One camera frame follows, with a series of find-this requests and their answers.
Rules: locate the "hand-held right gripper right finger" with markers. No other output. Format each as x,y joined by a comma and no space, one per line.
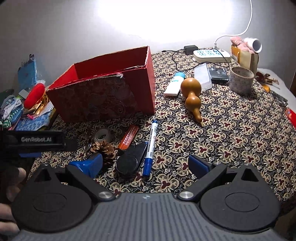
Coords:
198,165

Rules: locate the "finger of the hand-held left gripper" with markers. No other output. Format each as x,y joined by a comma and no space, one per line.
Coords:
70,144

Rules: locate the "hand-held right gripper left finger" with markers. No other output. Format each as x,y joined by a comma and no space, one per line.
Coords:
89,163

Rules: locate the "brown pine cone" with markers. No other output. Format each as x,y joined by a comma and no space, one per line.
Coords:
106,149

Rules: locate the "teardrop correction tape dispenser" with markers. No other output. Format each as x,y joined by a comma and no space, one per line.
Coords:
128,162

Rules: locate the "orange bar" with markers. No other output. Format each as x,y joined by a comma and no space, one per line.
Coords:
128,138

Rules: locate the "blue white marker pen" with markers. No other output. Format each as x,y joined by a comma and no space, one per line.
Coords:
151,141

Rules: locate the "red cardboard box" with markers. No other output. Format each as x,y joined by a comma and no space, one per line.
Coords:
104,99

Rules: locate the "person's left hand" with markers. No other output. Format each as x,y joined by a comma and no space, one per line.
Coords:
16,183

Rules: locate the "blue patterned packet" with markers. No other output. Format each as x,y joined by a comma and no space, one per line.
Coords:
34,122

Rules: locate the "clear tape roll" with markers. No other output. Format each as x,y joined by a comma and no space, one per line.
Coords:
98,136

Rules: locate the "pile of clothes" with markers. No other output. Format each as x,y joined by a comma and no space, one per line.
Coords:
10,109

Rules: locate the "red cushion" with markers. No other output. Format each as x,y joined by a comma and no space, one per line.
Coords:
34,95

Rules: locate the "grey flat case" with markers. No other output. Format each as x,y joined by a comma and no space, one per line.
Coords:
23,93

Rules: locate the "blue plastic package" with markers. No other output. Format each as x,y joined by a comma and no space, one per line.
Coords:
29,71

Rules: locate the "brown gourd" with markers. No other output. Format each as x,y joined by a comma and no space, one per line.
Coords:
190,88

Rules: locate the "white tube with blue cap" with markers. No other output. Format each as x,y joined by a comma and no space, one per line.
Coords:
173,85

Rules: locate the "clear plastic box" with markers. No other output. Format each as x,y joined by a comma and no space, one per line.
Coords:
202,76

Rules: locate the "beige printed tape roll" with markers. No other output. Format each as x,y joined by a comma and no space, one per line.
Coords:
240,84

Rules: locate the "black wallet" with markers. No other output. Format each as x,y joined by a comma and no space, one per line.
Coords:
218,75

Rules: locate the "red packet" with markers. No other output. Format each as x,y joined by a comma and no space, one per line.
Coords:
291,118

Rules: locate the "metal clip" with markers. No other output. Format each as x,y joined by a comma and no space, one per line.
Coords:
281,99

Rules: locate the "white power strip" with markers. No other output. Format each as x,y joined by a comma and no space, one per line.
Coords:
208,58

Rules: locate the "brown patterned ornament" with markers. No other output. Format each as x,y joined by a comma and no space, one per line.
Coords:
263,76

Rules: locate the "black power adapter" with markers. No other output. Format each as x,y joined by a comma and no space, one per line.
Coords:
190,49

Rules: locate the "brown paper bag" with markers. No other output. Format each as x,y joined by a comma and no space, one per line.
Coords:
245,59

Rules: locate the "white cloth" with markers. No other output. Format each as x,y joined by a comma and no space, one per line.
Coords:
284,81

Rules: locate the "white cup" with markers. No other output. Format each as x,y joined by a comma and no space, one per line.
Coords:
254,45

